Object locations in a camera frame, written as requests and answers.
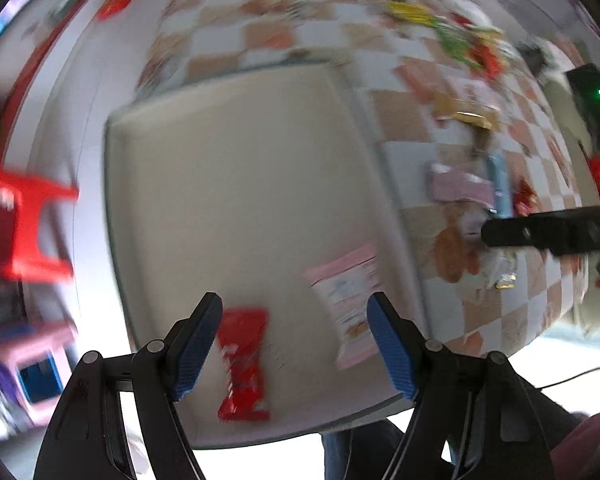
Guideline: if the pink plastic stool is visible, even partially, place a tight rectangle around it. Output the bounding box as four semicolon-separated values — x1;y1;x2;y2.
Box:
0;320;76;427

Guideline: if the green snack packet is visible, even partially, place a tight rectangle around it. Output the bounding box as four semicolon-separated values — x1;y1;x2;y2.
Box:
434;22;480;68

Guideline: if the gold brown snack packet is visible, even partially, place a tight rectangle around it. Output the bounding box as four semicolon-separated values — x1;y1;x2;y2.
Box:
434;92;500;132

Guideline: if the pink white snack packet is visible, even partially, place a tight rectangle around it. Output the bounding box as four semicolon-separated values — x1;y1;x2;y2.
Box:
304;244;381;370

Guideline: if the red snack packet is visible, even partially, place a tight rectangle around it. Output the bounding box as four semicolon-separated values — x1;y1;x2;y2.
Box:
216;307;270;422

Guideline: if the blue snack bar packet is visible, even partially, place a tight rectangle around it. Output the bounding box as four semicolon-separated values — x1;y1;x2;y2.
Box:
486;154;514;218

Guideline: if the checkered tablecloth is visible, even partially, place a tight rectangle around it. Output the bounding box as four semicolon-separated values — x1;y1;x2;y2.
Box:
138;0;588;354

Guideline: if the pink wafer packet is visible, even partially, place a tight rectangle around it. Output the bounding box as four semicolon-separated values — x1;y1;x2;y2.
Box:
427;162;494;209

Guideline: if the yellow snack packet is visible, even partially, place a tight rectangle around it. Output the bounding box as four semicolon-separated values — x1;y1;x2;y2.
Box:
386;0;437;27

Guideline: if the red plastic stool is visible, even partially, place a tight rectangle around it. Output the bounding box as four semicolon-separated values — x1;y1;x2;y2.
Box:
0;166;79;283

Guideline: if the white storage tray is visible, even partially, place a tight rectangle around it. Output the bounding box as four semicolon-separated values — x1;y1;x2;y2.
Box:
104;63;424;448

